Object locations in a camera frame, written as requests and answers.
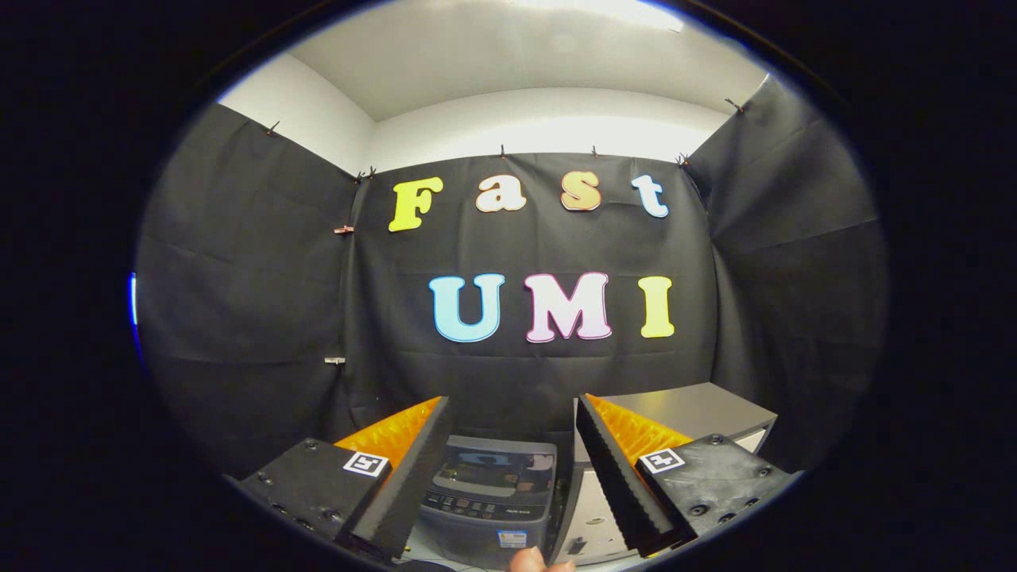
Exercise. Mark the beige cabinet with dark top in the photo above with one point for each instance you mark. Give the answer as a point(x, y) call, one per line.
point(699, 409)

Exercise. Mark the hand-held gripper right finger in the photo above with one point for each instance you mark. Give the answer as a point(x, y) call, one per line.
point(612, 477)

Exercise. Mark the grey washing machine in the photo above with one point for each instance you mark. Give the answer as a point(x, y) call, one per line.
point(477, 528)

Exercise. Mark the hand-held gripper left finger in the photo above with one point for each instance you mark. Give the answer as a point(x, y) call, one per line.
point(413, 477)

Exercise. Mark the black backdrop cloth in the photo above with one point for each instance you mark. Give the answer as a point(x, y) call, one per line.
point(238, 278)

